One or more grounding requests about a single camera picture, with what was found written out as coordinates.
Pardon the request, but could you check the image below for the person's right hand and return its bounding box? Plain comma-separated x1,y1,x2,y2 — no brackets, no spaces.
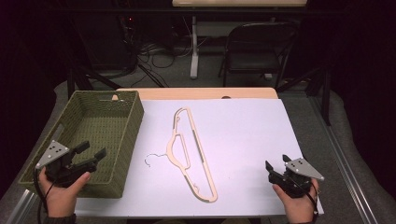
272,178,320,224

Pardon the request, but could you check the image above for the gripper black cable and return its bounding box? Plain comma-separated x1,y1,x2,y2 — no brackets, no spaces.
290,175,319,220
33,168,58,224

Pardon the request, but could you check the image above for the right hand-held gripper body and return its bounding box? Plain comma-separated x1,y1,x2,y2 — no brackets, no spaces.
267,157,325,200

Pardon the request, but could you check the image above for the light wooden table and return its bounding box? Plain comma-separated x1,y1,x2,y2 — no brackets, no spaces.
116,87,279,101

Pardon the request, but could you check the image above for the black folding chair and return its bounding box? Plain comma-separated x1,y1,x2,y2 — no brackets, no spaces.
217,21,301,89

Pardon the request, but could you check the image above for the aluminium rail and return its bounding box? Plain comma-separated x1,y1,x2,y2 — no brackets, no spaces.
309,95,380,224
5,189,39,224

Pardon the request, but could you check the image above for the desk with white leg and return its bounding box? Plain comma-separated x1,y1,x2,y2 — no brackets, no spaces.
171,0,308,80

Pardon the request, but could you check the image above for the person's left hand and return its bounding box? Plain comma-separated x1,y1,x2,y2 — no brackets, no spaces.
38,169,92,219

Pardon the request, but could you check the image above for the tangle of floor cables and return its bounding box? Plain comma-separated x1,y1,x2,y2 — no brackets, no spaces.
120,15,208,89

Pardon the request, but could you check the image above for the black metal stand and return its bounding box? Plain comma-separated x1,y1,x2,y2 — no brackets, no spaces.
65,63,123,101
276,65,332,127

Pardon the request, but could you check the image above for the beige plastic clothes hanger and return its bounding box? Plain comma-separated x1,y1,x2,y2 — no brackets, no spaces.
144,106,219,204

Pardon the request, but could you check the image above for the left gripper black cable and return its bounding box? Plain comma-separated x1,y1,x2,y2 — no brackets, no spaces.
33,168,58,224

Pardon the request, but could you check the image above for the green woven basket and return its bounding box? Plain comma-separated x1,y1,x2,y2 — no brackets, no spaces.
18,90,145,200

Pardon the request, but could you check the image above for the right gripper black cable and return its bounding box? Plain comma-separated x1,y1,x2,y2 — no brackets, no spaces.
290,175,319,220

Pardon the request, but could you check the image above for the white table sheet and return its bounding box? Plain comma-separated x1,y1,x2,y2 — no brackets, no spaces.
74,98,325,218

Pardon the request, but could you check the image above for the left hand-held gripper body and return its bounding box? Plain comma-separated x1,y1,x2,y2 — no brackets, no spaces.
35,139,98,189

